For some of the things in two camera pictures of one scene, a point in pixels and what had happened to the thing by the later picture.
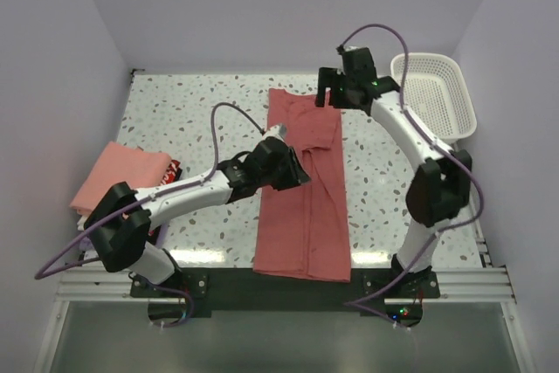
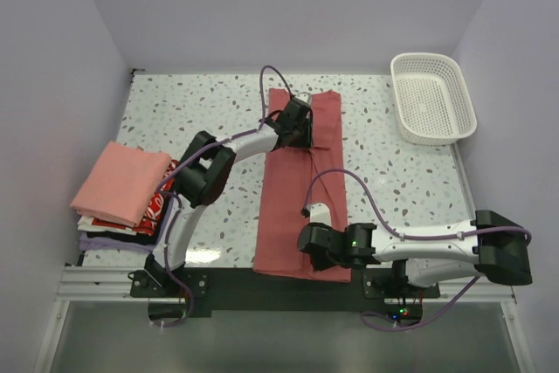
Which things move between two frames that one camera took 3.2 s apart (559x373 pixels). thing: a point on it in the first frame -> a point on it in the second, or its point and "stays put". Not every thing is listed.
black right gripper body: x=339 y=86 -> x=327 y=262
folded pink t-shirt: x=141 y=169 stays put
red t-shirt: x=302 y=230 stays put
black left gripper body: x=286 y=177 -> x=301 y=134
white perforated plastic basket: x=438 y=94 stays put
